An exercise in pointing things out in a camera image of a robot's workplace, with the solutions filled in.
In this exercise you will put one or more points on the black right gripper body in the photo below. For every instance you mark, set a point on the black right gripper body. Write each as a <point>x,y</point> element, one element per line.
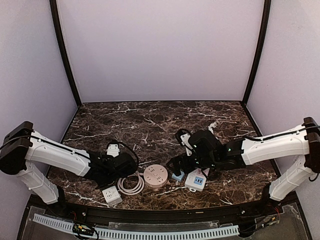
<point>182,163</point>

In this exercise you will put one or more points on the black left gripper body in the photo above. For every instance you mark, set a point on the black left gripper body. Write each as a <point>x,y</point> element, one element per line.
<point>107,178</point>

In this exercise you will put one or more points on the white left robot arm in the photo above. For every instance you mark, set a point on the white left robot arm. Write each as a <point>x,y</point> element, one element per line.
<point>24,146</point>

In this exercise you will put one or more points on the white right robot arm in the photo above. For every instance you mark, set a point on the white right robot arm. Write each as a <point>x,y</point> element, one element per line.
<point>302,141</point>

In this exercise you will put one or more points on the blue plug adapter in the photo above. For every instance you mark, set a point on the blue plug adapter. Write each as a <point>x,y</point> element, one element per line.
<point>178,178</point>

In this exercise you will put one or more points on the pink round power socket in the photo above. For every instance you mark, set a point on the pink round power socket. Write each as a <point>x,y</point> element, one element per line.
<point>155,176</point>

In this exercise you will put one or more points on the white multicolour power strip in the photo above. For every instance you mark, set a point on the white multicolour power strip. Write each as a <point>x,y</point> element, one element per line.
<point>196,180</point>

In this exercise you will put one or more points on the white cube socket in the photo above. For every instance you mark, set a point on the white cube socket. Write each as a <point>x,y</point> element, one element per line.
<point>112,196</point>

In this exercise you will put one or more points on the small circuit board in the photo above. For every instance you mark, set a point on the small circuit board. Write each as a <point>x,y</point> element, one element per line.
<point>81,229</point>

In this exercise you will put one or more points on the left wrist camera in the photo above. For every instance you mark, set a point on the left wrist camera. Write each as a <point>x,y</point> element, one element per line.
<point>113,148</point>

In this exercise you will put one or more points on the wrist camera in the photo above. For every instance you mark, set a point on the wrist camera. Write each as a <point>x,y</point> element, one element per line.
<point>182,136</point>
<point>113,148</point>

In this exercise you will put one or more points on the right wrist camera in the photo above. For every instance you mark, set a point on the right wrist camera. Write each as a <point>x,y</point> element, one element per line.
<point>182,136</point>

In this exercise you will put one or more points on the black front table rail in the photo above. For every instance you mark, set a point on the black front table rail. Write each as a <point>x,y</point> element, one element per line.
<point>239,213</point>

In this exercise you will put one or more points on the grey slotted cable duct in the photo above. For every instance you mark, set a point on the grey slotted cable duct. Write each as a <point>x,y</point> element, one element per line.
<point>121,231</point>

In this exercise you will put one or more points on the right black frame post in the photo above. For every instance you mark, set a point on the right black frame post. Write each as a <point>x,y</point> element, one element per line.
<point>258,51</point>

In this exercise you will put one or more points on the black frame post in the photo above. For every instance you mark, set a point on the black frame post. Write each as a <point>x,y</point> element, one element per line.
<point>258,51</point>
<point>63,51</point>

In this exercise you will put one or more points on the left black frame post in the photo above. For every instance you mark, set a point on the left black frame post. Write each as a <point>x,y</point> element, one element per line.
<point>63,51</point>

